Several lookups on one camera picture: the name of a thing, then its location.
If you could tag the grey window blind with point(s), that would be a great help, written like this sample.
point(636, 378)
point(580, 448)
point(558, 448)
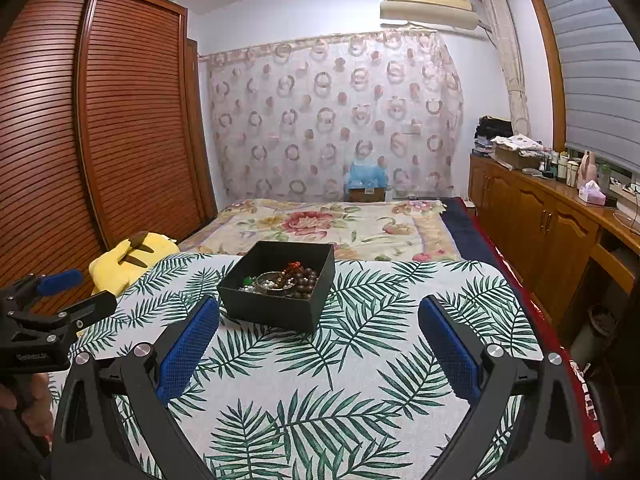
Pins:
point(600, 60)

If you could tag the wooden window frame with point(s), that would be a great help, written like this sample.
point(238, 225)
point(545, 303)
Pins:
point(547, 60)

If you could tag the grey waste bin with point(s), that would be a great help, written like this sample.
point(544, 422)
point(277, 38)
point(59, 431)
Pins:
point(602, 322)

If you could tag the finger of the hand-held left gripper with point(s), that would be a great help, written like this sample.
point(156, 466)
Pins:
point(95, 305)
point(60, 281)

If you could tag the yellow plush toy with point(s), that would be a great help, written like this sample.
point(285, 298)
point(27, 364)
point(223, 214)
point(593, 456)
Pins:
point(150, 255)

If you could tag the cream air conditioner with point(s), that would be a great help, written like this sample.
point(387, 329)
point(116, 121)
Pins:
point(425, 5)

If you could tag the black square box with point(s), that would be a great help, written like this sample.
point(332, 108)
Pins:
point(270, 312)

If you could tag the navy blanket with red edge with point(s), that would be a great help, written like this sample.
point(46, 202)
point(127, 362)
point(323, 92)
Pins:
point(480, 245)

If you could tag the wooden cabinet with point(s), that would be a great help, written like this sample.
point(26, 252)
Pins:
point(540, 225)

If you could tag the wooden slatted wardrobe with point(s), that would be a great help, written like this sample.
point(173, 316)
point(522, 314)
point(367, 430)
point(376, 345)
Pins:
point(125, 110)

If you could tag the stack of dark clothes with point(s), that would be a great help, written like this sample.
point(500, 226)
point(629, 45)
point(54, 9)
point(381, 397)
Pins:
point(492, 132)

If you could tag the brown cardboard box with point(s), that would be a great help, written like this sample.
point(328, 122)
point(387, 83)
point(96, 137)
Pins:
point(367, 194)

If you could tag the pink bottle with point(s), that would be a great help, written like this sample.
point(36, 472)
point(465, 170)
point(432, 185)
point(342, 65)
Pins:
point(586, 167)

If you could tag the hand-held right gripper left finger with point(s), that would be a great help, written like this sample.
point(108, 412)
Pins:
point(187, 350)

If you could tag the blue plastic bag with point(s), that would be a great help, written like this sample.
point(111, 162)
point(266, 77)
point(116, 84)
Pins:
point(366, 174)

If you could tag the row of small bottles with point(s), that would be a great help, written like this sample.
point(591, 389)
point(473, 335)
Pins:
point(562, 167)

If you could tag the floral blanket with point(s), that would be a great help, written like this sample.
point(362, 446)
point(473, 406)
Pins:
point(310, 225)

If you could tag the green bead jewelry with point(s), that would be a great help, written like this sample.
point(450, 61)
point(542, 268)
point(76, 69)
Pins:
point(248, 280)

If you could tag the silver bangle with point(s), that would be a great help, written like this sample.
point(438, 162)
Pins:
point(286, 292)

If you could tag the person's left hand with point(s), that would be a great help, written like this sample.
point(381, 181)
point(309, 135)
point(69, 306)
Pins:
point(42, 410)

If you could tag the cream lace curtain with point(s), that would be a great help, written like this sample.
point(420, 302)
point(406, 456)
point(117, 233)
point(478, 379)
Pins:
point(510, 60)

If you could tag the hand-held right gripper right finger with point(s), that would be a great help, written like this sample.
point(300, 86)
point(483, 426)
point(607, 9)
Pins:
point(450, 350)

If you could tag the pink tissue box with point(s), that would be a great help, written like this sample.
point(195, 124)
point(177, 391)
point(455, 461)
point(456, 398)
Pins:
point(591, 194)

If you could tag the green leaf print cloth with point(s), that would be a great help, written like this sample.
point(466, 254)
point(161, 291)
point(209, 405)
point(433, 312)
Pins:
point(350, 385)

